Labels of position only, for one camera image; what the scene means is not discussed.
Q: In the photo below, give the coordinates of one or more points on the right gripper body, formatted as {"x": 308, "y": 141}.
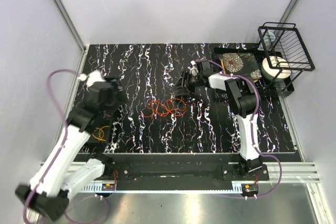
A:
{"x": 195, "y": 81}

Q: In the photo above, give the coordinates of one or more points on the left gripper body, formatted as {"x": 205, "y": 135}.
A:
{"x": 116, "y": 99}

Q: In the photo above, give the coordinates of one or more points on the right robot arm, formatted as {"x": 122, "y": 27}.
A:
{"x": 243, "y": 101}

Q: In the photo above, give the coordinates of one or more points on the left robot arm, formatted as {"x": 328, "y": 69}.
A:
{"x": 50, "y": 191}

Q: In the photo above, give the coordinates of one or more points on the black three-compartment tray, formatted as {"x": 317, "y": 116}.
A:
{"x": 101, "y": 134}

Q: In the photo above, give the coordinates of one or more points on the floral patterned box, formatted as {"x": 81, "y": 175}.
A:
{"x": 241, "y": 63}

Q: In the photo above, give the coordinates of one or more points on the white round bowl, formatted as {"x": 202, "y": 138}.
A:
{"x": 279, "y": 68}

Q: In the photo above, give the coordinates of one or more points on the glass cup in rack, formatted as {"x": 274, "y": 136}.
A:
{"x": 269, "y": 39}

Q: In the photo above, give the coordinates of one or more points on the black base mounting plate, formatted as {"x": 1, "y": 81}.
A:
{"x": 182, "y": 176}

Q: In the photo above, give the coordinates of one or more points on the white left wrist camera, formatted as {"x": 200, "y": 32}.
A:
{"x": 91, "y": 78}

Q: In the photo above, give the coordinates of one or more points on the black wire dish rack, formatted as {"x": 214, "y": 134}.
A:
{"x": 290, "y": 46}

